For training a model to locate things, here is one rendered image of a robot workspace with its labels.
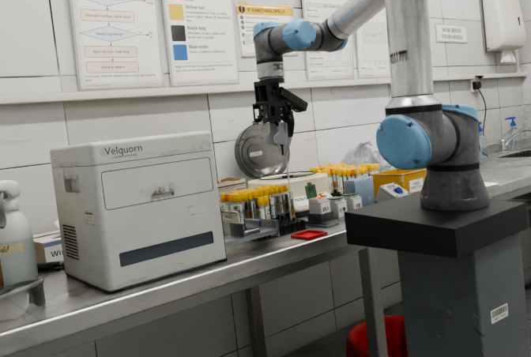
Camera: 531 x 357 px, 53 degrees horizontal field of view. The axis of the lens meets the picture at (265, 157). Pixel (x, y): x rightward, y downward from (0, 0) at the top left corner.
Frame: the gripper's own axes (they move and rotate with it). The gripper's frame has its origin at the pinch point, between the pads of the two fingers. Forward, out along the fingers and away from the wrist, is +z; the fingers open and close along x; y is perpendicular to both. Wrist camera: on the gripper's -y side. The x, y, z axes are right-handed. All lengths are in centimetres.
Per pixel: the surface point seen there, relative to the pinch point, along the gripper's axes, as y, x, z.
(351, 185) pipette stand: -23.8, 1.5, 13.6
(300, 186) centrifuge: -17.9, -15.1, 13.1
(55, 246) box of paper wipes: 56, -30, 18
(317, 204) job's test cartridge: -4.5, 5.9, 15.9
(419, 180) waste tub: -47, 10, 16
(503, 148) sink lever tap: -196, -38, 20
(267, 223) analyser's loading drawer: 15.4, 7.8, 17.4
